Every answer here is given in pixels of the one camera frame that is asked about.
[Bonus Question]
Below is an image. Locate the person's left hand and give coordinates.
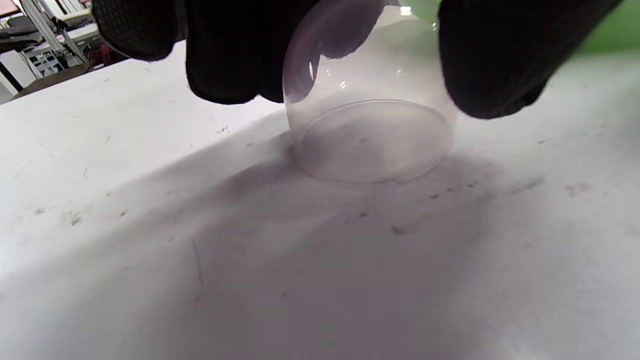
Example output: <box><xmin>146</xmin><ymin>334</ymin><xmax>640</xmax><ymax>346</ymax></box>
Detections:
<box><xmin>91</xmin><ymin>0</ymin><xmax>623</xmax><ymax>120</ymax></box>

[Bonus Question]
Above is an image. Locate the clear plastic dome cover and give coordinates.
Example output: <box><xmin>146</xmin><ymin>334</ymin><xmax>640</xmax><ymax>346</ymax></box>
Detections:
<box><xmin>282</xmin><ymin>0</ymin><xmax>458</xmax><ymax>186</ymax></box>

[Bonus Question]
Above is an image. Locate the lime green plastic bowl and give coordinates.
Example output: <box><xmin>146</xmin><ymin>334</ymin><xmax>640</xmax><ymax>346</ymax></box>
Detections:
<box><xmin>400</xmin><ymin>0</ymin><xmax>640</xmax><ymax>56</ymax></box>

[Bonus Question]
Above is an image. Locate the brown top side table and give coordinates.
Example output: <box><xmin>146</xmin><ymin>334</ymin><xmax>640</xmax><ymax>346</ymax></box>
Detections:
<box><xmin>10</xmin><ymin>61</ymin><xmax>96</xmax><ymax>101</ymax></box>

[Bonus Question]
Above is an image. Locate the white wheeled rack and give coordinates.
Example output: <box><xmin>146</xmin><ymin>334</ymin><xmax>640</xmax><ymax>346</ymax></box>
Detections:
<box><xmin>19</xmin><ymin>0</ymin><xmax>88</xmax><ymax>68</ymax></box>

